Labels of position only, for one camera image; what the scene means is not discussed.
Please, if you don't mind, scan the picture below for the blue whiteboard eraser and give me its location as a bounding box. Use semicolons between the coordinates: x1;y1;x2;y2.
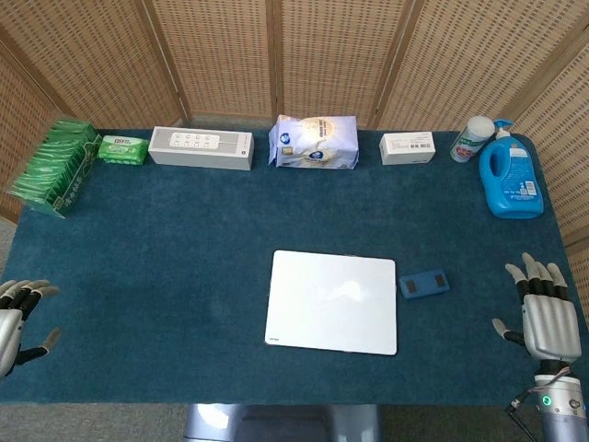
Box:
398;268;451;301

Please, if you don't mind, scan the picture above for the long white power strip box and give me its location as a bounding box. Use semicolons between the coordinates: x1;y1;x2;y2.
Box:
147;125;256;171

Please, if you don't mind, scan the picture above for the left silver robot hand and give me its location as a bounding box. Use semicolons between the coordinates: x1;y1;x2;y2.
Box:
0;278;62;378

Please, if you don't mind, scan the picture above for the blue carpet table cover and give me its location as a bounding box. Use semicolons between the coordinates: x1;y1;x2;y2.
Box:
0;127;589;406

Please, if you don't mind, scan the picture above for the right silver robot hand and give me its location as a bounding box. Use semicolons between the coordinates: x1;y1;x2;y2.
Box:
491;251;583;369

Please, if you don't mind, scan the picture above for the white rectangular whiteboard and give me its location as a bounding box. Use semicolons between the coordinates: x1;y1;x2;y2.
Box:
264;250;398;356

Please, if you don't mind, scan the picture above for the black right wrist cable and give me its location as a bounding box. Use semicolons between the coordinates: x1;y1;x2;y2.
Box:
504;366;576;442

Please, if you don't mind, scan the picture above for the small white carton box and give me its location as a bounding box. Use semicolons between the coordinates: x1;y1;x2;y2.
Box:
378;131;437;166

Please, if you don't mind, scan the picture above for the green wet wipes pack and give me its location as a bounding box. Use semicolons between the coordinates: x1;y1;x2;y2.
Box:
96;134;150;165

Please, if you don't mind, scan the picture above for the blue detergent pump bottle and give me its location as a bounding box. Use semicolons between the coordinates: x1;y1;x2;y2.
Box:
478;118;545;219

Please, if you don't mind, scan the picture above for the green tea packet display box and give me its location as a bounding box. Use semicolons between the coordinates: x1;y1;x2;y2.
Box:
4;118;102;219

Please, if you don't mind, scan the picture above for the grey robot torso base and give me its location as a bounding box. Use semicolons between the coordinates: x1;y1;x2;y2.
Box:
183;403;381;442

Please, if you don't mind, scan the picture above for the pale blue tissue pack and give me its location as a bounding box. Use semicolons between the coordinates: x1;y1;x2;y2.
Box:
267;113;361;170

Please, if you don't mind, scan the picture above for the bamboo folding screen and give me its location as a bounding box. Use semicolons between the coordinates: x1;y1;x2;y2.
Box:
0;0;589;319

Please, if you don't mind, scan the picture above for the white-lidded wipes canister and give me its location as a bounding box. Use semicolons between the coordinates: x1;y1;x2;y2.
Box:
449;116;493;164

